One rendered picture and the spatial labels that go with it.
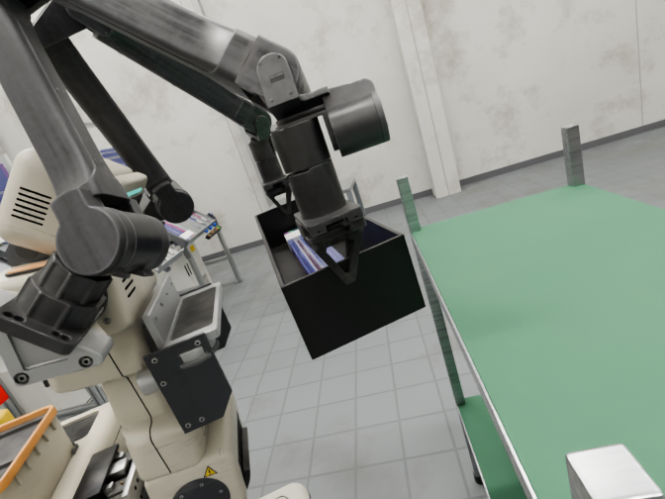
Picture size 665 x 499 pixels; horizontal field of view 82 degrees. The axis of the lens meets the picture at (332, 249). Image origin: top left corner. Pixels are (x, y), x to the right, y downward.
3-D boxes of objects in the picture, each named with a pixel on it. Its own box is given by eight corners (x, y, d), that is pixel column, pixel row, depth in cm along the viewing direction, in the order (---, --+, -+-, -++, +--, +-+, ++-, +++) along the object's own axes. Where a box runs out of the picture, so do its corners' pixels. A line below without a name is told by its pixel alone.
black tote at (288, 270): (270, 253, 104) (253, 216, 101) (328, 229, 107) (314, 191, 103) (312, 360, 51) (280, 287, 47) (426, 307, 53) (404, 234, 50)
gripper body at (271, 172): (285, 179, 105) (275, 153, 103) (291, 183, 96) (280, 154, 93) (263, 188, 104) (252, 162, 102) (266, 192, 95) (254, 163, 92)
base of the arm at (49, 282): (37, 287, 52) (-17, 325, 41) (66, 238, 52) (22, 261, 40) (100, 316, 55) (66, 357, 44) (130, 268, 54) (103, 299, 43)
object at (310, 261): (287, 245, 102) (283, 234, 100) (312, 235, 103) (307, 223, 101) (337, 326, 54) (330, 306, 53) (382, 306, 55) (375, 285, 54)
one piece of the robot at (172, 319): (160, 448, 64) (96, 341, 57) (180, 363, 90) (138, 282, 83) (251, 407, 66) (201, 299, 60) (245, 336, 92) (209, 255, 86)
